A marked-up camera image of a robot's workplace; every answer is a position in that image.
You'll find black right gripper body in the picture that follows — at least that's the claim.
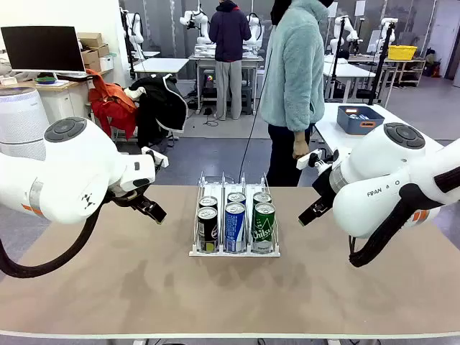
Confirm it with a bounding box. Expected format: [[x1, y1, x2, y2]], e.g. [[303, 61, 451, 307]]
[[311, 165, 339, 213]]

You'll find white background table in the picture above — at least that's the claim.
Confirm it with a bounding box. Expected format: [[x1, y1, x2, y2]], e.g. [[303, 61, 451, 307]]
[[132, 57, 190, 78], [322, 60, 377, 104]]

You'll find white desk cabinet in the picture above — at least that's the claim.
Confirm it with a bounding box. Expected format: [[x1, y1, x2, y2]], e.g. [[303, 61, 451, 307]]
[[35, 79, 93, 124]]

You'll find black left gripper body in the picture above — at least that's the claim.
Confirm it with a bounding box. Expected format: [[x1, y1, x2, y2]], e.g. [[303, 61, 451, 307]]
[[106, 180, 155, 212]]

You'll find black pole stand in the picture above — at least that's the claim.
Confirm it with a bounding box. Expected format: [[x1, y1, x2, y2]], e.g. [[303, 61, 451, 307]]
[[328, 16, 348, 100], [367, 19, 396, 106]]

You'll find person's right hand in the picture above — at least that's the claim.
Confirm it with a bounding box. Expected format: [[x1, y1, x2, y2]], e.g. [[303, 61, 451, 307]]
[[293, 131, 311, 161]]

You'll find person in navy hoodie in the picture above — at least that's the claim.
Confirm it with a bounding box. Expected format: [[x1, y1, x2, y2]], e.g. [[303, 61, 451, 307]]
[[208, 0, 252, 121]]

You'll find black Pepsi can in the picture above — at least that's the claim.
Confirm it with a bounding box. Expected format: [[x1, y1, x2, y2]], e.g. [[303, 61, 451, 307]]
[[197, 207, 219, 252], [198, 195, 219, 211]]

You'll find computer case with lit fan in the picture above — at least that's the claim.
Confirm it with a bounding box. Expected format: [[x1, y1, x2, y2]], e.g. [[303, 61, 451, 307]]
[[201, 70, 219, 91]]

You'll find blue plastic bin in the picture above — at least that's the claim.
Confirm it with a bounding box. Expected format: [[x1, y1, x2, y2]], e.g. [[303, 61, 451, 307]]
[[336, 105, 385, 137]]

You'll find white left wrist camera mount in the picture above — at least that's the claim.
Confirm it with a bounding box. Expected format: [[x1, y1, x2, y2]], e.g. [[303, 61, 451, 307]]
[[140, 146, 170, 168]]

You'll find white side table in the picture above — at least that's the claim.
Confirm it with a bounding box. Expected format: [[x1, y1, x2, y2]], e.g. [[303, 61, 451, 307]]
[[309, 103, 445, 177]]

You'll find grey workstation table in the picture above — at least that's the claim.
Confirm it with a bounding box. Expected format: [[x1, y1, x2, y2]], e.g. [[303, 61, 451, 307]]
[[188, 53, 266, 116]]

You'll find wooden shelf table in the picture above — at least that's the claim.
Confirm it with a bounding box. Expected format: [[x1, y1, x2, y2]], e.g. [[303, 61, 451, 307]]
[[384, 57, 428, 88]]

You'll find clear white can dispenser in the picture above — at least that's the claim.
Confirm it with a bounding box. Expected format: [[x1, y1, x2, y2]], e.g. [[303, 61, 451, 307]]
[[188, 171, 282, 258]]

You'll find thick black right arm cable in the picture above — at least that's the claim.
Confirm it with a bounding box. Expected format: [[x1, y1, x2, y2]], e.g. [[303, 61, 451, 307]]
[[348, 167, 460, 269]]

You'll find white air purifier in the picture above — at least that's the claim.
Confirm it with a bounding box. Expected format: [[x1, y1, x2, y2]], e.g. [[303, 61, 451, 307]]
[[0, 87, 51, 161]]

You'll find orange jacket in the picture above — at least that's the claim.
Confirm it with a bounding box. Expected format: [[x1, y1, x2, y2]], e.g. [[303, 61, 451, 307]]
[[87, 68, 139, 141]]

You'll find black jacket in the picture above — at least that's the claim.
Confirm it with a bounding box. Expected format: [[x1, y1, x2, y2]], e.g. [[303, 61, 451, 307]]
[[129, 73, 189, 149]]

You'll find green bowl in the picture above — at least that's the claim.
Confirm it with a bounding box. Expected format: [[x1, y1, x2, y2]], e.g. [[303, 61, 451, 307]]
[[34, 73, 59, 86]]

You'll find black computer monitor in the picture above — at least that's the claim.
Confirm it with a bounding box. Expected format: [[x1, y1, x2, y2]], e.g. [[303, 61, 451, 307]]
[[0, 25, 87, 81]]

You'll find person in teal fleece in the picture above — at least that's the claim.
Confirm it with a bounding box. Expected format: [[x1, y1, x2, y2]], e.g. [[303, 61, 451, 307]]
[[259, 0, 335, 188]]

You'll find person's right forearm teal sleeve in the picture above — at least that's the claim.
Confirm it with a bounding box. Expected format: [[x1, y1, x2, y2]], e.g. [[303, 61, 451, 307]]
[[287, 80, 317, 133]]

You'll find thin black hanging cable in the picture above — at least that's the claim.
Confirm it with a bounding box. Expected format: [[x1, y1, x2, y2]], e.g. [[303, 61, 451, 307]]
[[239, 46, 274, 180]]

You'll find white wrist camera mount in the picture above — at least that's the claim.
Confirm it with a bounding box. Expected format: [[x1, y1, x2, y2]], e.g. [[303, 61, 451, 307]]
[[297, 149, 341, 170], [140, 146, 170, 168]]

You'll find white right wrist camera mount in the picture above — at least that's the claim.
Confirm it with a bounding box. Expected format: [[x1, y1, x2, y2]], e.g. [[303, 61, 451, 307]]
[[297, 149, 341, 170]]

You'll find yellow plastic crate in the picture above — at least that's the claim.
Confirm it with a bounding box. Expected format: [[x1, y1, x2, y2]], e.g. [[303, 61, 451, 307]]
[[387, 45, 418, 60]]

